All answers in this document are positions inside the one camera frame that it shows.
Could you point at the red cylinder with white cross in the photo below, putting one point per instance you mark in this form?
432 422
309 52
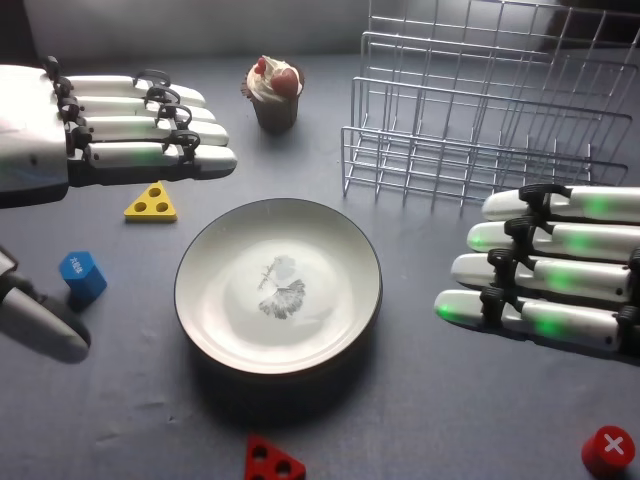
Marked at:
607 452

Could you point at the white backdrop panel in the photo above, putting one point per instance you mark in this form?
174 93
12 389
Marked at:
150 25

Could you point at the blue hexagonal prism block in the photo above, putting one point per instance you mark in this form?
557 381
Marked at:
85 277

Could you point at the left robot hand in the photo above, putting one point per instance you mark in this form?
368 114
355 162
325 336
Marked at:
35 140

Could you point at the chocolate cupcake with cream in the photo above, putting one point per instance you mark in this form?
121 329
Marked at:
275 95

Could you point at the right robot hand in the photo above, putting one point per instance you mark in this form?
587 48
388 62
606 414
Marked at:
580 270

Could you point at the red triangle block with holes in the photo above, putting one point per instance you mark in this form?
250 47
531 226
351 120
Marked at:
272 457

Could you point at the yellow triangle block with holes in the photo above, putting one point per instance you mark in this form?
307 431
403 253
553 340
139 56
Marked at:
150 212

